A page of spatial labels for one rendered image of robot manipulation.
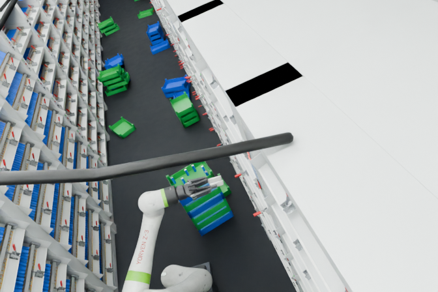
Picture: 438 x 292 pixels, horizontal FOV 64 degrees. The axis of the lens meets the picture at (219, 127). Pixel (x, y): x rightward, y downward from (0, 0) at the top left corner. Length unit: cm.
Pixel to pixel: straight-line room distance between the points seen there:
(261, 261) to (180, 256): 64
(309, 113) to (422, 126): 23
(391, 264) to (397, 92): 40
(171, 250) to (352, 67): 228
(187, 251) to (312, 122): 218
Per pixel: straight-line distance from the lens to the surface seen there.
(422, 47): 102
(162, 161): 70
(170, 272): 215
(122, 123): 448
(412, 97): 86
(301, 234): 93
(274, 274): 258
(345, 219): 65
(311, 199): 68
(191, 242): 289
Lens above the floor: 228
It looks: 38 degrees down
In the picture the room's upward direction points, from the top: 23 degrees counter-clockwise
